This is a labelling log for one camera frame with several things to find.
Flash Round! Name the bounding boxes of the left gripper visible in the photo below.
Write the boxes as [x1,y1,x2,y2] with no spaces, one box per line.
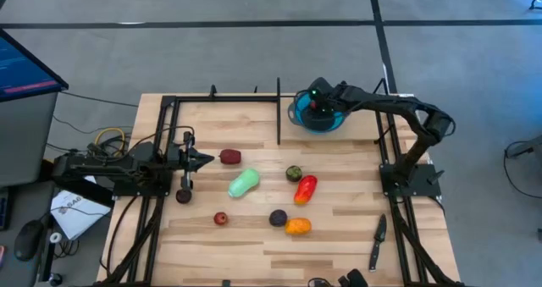
[168,130,216,190]

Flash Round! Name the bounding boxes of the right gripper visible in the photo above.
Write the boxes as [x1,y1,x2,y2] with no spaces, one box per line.
[305,77,352,131]

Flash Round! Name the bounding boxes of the dark red oblong fruit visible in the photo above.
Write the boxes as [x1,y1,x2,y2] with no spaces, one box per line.
[218,148,242,166]

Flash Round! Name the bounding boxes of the light green squash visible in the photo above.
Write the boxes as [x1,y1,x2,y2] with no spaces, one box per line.
[227,168,261,199]

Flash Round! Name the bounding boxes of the dark green round fruit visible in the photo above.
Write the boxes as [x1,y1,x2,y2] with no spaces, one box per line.
[285,165,303,183]

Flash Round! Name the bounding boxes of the red orange toy pepper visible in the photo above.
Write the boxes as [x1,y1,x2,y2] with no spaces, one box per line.
[293,174,318,206]

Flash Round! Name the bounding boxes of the dark purple plum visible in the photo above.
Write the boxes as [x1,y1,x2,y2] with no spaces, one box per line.
[268,208,289,228]

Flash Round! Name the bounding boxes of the orange fruit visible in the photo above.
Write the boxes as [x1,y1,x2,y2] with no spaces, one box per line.
[284,217,312,236]

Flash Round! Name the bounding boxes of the black kitchen knife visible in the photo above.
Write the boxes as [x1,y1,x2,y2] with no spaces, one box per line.
[368,212,388,273]

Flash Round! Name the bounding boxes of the teal bowl with grey rim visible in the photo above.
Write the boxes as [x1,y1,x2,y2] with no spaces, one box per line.
[287,88,352,135]

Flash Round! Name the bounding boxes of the white paper booklet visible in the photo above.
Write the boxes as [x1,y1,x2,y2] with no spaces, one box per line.
[49,175,112,241]

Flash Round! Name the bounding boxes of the black device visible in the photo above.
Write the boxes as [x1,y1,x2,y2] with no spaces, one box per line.
[337,268,369,287]

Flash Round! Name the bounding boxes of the black computer mouse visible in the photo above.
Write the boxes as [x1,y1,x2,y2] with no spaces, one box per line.
[14,218,45,262]

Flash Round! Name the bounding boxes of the computer monitor with blue screen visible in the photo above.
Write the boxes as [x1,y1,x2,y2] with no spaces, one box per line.
[0,28,69,104]

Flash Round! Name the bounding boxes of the grey furniture leg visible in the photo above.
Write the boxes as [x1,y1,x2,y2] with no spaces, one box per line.
[506,135,542,159]

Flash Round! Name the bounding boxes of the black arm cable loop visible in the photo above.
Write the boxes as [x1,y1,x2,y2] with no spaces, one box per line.
[126,124,196,157]

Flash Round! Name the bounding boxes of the black aluminium frame rail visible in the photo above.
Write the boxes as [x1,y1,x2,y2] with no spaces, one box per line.
[372,77,465,287]
[97,77,297,287]

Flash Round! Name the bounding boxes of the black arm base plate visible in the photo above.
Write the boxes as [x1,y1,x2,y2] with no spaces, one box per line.
[113,168,174,197]
[379,163,442,198]

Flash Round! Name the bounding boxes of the yellow cable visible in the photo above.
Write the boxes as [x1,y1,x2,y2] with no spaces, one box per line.
[93,127,127,152]

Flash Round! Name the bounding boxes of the thick black cable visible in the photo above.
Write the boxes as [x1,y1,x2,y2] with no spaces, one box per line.
[99,195,141,279]

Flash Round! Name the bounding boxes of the thin black floor cable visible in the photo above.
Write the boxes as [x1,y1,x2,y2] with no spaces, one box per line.
[58,91,141,109]
[53,115,135,136]

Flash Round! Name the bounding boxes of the black looped floor cable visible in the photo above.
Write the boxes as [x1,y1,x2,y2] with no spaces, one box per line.
[502,141,542,200]

